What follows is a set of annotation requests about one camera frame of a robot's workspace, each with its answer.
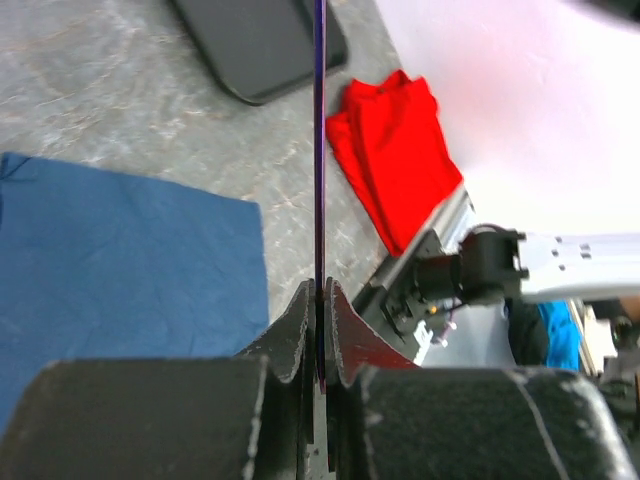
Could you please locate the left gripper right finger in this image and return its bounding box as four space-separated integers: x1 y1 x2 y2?
325 280 635 479

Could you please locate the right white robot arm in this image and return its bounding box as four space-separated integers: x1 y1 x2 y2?
410 224 639 305

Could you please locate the blue paper napkin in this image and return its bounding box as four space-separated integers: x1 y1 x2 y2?
1 152 269 421

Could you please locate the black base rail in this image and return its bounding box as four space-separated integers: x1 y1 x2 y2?
351 229 461 361

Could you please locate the aluminium frame rail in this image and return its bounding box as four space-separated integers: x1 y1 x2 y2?
429 187 475 251

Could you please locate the red folded cloth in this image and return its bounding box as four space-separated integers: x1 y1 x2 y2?
326 70 463 257

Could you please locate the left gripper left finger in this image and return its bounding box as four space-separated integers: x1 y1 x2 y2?
1 281 315 479

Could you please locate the black plastic tray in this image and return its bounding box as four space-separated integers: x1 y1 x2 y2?
169 0 349 106

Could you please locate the purple metal fork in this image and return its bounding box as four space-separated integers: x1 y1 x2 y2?
313 0 327 393

